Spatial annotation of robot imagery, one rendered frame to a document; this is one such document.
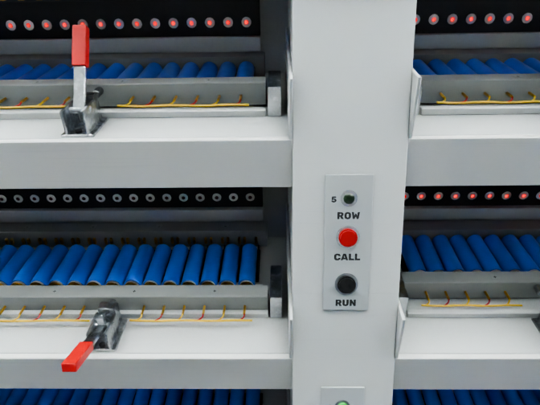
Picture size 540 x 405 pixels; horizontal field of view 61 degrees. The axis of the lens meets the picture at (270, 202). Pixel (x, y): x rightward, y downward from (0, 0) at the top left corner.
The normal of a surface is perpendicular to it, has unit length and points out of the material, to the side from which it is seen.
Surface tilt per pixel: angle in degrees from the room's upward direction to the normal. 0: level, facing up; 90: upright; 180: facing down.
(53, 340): 18
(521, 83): 108
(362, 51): 90
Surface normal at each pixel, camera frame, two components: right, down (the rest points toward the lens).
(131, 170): -0.01, 0.53
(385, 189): -0.02, 0.24
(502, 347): -0.02, -0.85
